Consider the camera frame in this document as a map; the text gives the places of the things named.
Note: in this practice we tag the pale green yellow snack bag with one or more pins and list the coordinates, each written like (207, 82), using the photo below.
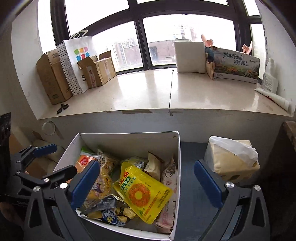
(139, 162)

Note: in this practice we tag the white bottle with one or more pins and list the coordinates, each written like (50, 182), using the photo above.
(269, 81)

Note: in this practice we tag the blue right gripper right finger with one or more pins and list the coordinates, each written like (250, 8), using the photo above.
(222, 195)

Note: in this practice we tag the white dotted paper bag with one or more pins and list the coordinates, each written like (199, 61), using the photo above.
(77, 48)

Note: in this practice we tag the black scissors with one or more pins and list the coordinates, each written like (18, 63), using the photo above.
(62, 108)

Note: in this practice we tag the beige paper snack pack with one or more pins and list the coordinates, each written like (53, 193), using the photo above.
(153, 167)

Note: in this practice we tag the yellow kuromi popcorn bag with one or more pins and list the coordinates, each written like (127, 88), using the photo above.
(102, 186)

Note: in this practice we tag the beige cartoon snack bag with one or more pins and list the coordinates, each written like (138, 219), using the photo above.
(108, 159)

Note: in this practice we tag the small open cardboard box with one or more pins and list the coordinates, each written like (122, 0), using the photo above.
(97, 70)

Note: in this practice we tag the large cardboard sheet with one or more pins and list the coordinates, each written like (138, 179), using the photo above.
(39, 167)

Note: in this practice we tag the clear tape roll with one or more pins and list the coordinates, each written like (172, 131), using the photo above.
(49, 128)

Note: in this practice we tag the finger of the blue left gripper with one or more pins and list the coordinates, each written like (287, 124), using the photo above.
(30, 153)
(55, 178)

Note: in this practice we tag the orange cracker pack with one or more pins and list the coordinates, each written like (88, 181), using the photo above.
(83, 161)

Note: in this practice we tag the tissue pack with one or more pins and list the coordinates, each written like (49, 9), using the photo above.
(232, 160)

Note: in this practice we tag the black yellow chip bag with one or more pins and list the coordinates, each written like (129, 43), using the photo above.
(111, 209)

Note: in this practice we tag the white storage box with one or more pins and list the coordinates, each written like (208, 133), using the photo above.
(166, 145)

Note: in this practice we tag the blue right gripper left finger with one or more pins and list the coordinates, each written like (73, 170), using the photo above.
(71, 198)

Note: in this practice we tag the yellow sunflower pouch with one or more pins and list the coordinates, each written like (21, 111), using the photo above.
(144, 195)

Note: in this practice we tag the tall cardboard box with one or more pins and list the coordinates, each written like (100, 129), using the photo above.
(52, 77)

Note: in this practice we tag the landscape printed gift box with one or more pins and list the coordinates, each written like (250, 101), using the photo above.
(236, 65)

